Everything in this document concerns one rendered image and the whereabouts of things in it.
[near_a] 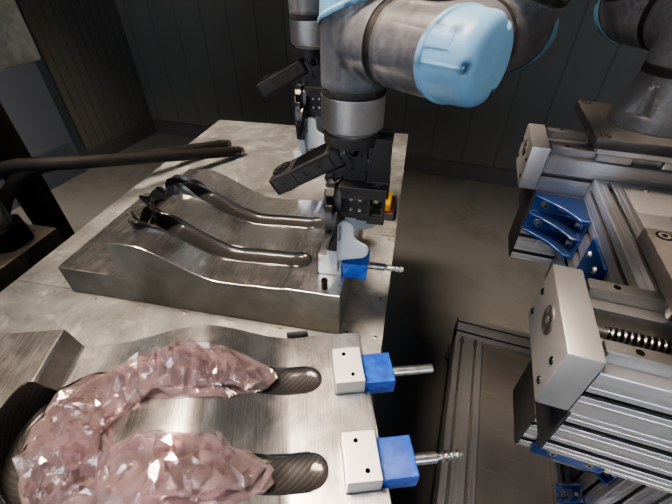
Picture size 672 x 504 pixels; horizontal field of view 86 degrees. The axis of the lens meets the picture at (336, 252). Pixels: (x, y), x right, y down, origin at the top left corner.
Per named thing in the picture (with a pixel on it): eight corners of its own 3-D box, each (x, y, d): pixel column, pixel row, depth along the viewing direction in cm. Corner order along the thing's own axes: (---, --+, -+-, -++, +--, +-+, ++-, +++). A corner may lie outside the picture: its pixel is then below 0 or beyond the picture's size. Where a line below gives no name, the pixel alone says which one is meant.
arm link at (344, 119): (313, 99, 39) (329, 79, 46) (315, 140, 42) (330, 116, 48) (382, 104, 38) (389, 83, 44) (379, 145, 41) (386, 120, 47)
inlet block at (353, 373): (423, 363, 52) (429, 340, 48) (434, 396, 48) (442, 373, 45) (332, 371, 51) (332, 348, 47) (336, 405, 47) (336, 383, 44)
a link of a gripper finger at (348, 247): (364, 285, 53) (369, 226, 49) (324, 279, 54) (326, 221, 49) (366, 274, 55) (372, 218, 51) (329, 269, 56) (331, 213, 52)
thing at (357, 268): (401, 273, 61) (405, 246, 57) (400, 292, 57) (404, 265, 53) (325, 262, 62) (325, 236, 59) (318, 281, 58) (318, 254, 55)
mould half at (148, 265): (362, 239, 79) (365, 184, 70) (339, 335, 59) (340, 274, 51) (154, 214, 86) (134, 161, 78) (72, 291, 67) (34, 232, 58)
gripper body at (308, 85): (335, 121, 70) (334, 51, 62) (292, 118, 71) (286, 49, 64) (342, 108, 76) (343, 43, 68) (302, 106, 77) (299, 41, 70)
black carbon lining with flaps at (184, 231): (328, 226, 71) (328, 182, 65) (307, 282, 59) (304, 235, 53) (166, 207, 76) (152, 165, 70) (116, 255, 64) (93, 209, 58)
